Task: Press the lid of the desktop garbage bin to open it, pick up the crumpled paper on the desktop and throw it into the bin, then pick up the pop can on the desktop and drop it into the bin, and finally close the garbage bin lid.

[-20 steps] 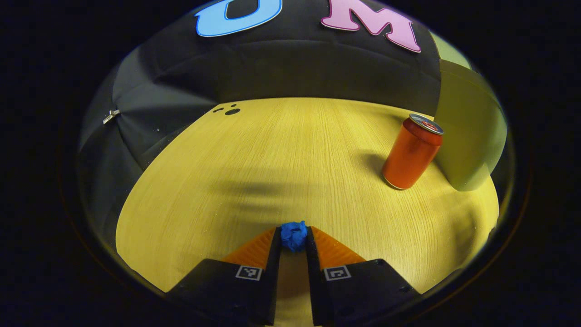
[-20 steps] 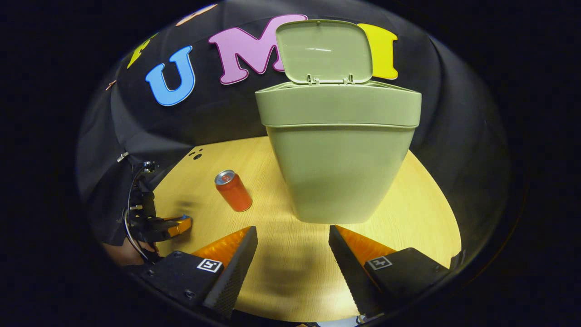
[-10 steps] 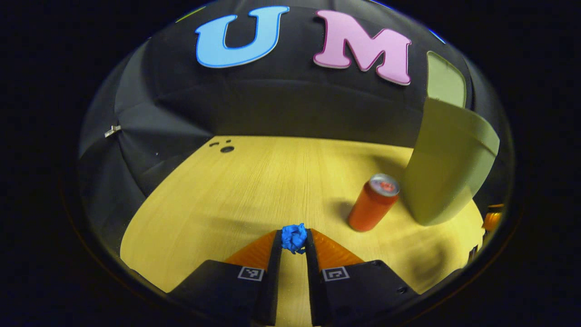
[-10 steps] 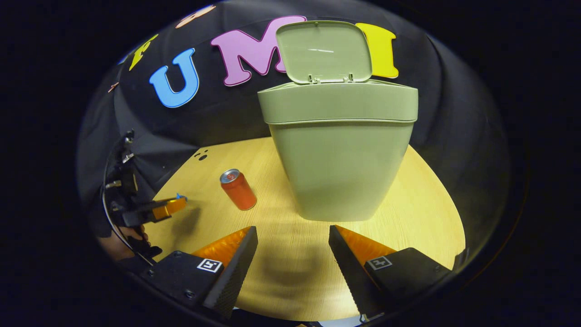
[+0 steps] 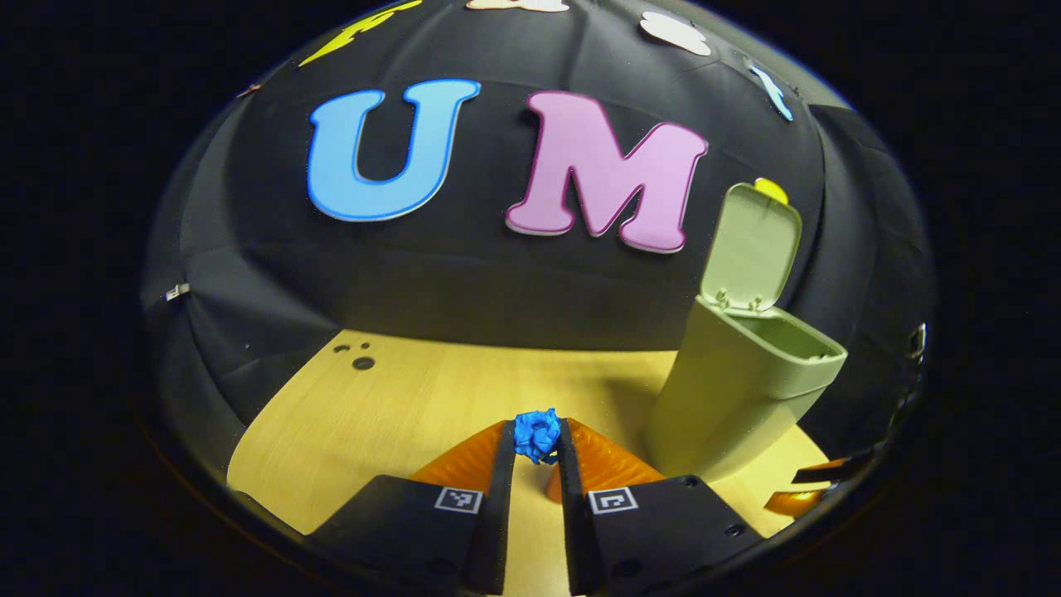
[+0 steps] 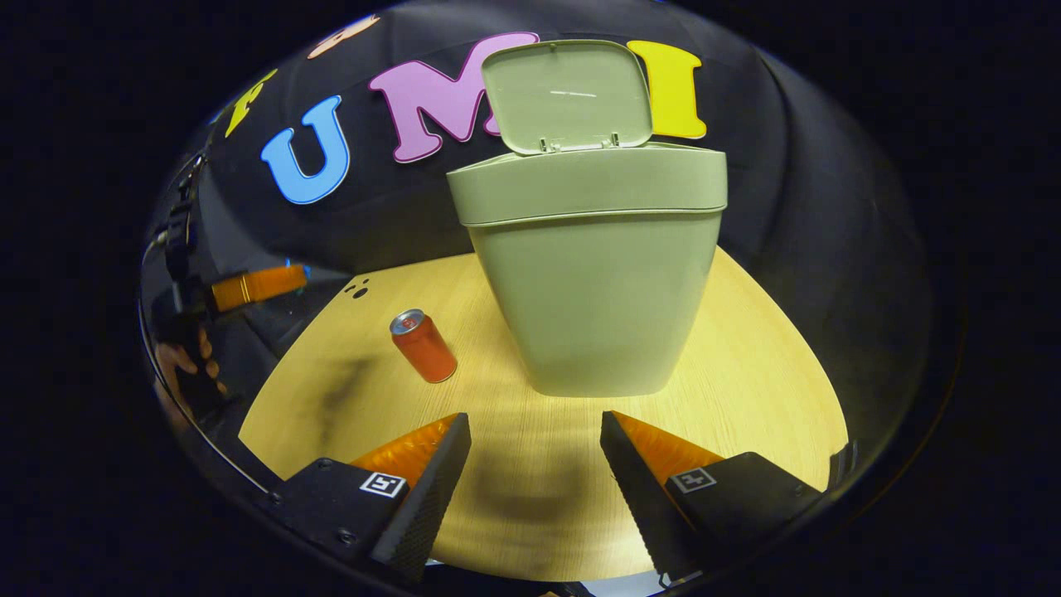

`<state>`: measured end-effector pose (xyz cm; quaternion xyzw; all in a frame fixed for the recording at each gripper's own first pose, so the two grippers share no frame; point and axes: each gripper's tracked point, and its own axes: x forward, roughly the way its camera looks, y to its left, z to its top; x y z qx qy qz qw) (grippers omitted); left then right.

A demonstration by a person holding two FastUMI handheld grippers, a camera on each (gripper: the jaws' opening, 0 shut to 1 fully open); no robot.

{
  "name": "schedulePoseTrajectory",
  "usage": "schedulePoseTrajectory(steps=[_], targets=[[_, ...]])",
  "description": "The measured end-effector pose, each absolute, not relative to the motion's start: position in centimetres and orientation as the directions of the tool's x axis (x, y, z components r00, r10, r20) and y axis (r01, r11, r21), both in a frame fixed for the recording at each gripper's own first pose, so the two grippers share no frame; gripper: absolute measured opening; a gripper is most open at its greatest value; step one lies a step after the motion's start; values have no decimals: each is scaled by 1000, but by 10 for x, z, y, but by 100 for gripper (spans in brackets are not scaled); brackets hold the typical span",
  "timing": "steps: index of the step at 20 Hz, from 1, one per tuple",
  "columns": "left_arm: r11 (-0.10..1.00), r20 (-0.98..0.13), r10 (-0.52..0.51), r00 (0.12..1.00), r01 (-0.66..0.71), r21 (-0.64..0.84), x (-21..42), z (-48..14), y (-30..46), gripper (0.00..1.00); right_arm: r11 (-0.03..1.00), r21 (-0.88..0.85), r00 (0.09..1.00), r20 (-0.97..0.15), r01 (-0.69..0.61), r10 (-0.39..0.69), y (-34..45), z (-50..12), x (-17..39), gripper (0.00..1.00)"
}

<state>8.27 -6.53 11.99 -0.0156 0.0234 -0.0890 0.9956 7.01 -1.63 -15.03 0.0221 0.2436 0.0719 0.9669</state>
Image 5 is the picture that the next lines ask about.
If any blue paper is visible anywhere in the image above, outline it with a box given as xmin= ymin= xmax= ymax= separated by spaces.
xmin=512 ymin=408 xmax=563 ymax=465

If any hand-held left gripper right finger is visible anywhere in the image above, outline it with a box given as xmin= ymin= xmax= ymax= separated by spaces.
xmin=555 ymin=417 xmax=765 ymax=597

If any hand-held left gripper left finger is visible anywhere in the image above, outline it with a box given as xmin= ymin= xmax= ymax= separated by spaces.
xmin=305 ymin=420 xmax=518 ymax=596

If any pale green desktop garbage bin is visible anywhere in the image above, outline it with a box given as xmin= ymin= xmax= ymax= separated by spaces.
xmin=645 ymin=182 xmax=849 ymax=483

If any wooden desktop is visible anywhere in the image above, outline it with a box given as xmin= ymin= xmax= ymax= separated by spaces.
xmin=226 ymin=329 xmax=831 ymax=594

